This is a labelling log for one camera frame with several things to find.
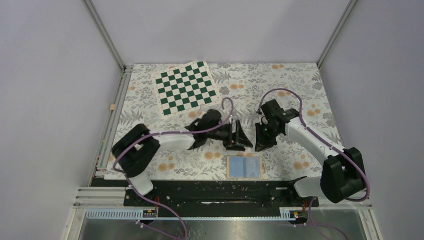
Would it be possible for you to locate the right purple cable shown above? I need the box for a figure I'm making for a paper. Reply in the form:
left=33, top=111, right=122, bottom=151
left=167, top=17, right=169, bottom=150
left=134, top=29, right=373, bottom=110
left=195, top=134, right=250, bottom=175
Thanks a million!
left=256, top=88, right=372, bottom=240

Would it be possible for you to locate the green white chessboard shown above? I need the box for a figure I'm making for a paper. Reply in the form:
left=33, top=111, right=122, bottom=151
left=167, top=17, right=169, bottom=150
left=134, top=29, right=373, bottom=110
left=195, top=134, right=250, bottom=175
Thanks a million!
left=151, top=61, right=222, bottom=119

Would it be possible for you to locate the floral tablecloth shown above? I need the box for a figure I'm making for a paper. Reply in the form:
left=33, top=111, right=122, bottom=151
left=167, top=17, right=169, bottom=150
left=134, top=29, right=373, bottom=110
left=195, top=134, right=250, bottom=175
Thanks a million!
left=114, top=63, right=341, bottom=180

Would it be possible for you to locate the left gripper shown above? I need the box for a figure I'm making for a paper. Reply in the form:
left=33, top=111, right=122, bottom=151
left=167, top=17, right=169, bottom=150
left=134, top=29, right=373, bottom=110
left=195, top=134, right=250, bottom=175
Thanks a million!
left=206, top=119, right=253, bottom=152

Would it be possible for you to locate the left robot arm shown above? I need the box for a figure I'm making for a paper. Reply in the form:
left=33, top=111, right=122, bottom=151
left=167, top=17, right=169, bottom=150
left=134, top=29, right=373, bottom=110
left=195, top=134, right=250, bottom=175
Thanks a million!
left=111, top=108, right=253, bottom=206

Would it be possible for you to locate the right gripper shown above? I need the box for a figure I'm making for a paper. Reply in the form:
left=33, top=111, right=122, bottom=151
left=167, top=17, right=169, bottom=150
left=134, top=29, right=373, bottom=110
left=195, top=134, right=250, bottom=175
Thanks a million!
left=254, top=121, right=282, bottom=152

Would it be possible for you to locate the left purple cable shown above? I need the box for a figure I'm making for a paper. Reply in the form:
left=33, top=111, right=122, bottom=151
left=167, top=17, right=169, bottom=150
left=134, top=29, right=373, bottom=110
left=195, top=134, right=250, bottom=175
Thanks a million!
left=112, top=96, right=235, bottom=240

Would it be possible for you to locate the purple cable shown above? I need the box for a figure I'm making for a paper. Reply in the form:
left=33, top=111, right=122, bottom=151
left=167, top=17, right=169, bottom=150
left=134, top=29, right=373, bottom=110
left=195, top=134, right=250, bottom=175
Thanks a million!
left=112, top=96, right=235, bottom=240
left=256, top=88, right=372, bottom=240

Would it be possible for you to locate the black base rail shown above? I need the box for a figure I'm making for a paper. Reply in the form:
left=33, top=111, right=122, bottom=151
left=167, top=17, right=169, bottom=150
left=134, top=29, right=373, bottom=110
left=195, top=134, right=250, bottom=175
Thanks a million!
left=145, top=180, right=319, bottom=215

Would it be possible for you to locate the clear plastic card box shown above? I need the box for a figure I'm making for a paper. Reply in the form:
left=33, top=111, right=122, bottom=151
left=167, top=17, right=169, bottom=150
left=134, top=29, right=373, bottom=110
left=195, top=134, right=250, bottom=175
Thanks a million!
left=197, top=102, right=237, bottom=128

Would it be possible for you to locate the white slotted cable duct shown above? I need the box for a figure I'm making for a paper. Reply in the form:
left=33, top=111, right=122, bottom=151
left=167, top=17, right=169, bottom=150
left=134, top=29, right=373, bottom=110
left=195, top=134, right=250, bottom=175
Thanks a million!
left=85, top=207, right=297, bottom=221

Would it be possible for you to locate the beige card holder wallet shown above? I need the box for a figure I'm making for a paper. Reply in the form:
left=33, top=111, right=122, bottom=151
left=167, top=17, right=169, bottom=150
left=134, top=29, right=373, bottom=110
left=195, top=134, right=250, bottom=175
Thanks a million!
left=226, top=155, right=263, bottom=180

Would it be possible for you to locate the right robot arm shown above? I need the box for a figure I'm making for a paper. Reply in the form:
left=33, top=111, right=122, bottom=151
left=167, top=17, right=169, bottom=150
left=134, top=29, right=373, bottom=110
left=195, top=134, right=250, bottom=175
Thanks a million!
left=254, top=99, right=367, bottom=206

